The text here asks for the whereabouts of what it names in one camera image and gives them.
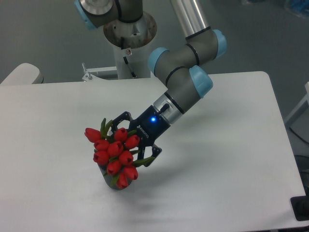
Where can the black device at table edge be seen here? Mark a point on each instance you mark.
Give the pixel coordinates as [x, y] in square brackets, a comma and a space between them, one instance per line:
[300, 205]

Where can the dark grey ribbed vase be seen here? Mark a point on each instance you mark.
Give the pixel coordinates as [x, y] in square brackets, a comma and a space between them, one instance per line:
[117, 175]

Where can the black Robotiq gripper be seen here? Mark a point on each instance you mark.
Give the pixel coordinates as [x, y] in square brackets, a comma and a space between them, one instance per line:
[149, 126]

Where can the white furniture frame right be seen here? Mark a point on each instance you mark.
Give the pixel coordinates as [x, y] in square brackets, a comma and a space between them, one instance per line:
[299, 109]

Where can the white pedestal base frame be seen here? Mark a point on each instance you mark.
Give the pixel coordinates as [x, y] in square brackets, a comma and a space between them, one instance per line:
[107, 73]

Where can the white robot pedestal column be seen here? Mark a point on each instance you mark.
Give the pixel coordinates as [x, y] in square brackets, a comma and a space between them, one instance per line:
[132, 44]

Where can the red tulip bouquet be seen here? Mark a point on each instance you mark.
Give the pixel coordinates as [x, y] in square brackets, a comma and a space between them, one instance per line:
[122, 146]

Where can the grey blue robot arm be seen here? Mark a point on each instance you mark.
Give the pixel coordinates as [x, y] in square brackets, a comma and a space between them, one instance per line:
[180, 71]

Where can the white chair back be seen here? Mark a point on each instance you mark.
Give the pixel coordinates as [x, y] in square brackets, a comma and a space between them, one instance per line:
[24, 74]

